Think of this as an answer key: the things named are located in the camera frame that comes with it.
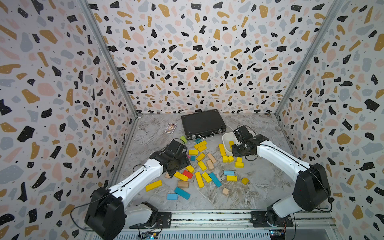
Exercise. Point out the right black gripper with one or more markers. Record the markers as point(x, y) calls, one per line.
point(234, 153)

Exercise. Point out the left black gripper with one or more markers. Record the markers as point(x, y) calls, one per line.
point(185, 160)

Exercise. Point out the yellow slanted block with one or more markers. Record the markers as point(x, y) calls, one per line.
point(181, 177)

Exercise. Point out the long yellow block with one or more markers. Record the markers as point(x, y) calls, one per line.
point(222, 150)
point(153, 185)
point(199, 180)

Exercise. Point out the white plastic bin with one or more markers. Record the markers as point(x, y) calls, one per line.
point(229, 139)

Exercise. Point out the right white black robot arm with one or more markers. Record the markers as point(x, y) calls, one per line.
point(311, 181)

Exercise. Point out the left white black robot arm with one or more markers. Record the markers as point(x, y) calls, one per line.
point(109, 211)

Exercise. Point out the green block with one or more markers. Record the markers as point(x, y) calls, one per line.
point(183, 138)

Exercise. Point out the yellow block right cluster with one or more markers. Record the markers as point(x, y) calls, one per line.
point(239, 164)

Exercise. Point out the red block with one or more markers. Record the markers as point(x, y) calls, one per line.
point(188, 174)

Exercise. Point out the natural wood block front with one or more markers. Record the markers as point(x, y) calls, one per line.
point(183, 185)

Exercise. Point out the small card box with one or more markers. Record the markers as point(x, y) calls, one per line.
point(170, 128)

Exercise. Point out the large yellow block top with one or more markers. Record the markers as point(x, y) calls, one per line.
point(201, 144)

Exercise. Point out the teal long block front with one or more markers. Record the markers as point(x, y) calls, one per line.
point(182, 193)

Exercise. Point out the light blue cylinder block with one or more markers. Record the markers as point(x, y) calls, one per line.
point(229, 173)

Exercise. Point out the yellow block near cylinder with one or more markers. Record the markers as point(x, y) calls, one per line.
point(231, 178)

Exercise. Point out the yellow triangle block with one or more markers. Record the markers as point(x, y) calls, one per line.
point(245, 181)

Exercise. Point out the yellow block beside teal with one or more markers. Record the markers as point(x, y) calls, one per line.
point(206, 177)

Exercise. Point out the natural wood block slanted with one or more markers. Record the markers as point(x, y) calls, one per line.
point(212, 158)

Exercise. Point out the natural wood block centre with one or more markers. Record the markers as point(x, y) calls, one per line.
point(210, 165)

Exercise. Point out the small light blue block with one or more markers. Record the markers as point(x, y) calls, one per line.
point(172, 197)

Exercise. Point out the black briefcase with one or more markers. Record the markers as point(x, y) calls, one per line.
point(203, 124)

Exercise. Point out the teal slanted block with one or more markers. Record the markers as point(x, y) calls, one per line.
point(215, 180)

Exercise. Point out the small natural wood cube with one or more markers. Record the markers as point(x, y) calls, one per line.
point(225, 191)

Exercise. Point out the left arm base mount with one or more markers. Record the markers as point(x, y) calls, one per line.
point(160, 220)

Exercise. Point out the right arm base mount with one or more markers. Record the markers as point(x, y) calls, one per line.
point(266, 219)

